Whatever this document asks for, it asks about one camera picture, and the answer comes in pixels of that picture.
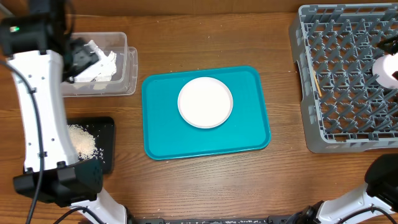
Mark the teal serving tray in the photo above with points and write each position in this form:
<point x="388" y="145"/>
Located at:
<point x="168" y="136"/>

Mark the clear plastic bin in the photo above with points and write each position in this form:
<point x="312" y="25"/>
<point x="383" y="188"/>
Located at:
<point x="123" y="82"/>

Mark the pile of white rice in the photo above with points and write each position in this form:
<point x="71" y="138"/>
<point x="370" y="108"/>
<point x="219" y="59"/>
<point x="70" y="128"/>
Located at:
<point x="84" y="143"/>

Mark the wooden chopstick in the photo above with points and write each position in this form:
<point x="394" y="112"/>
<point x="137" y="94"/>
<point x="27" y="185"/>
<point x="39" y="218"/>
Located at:
<point x="317" y="85"/>

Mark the grey dishwasher rack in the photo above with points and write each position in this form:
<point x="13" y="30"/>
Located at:
<point x="367" y="22"/>

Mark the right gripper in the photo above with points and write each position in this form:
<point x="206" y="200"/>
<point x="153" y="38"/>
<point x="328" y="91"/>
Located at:
<point x="392" y="49"/>

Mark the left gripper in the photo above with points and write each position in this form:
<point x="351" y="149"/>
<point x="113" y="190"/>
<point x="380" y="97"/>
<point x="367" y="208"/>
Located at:
<point x="86" y="55"/>

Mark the white napkin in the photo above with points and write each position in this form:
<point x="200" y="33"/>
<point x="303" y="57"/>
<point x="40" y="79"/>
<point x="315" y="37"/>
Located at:
<point x="101" y="71"/>

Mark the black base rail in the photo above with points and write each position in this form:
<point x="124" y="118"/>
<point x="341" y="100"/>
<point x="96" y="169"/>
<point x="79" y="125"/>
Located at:
<point x="273" y="219"/>

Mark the black plastic tray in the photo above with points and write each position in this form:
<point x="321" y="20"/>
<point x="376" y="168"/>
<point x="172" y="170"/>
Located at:
<point x="102" y="130"/>

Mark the white round plate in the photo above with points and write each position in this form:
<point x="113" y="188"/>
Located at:
<point x="205" y="102"/>

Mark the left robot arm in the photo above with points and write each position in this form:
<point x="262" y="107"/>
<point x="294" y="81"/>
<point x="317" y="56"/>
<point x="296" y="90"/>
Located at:
<point x="41" y="54"/>

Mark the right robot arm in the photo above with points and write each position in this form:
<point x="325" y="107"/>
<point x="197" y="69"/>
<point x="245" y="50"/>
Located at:
<point x="357" y="196"/>

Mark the white shallow bowl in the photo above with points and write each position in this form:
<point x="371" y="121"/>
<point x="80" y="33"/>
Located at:
<point x="385" y="68"/>

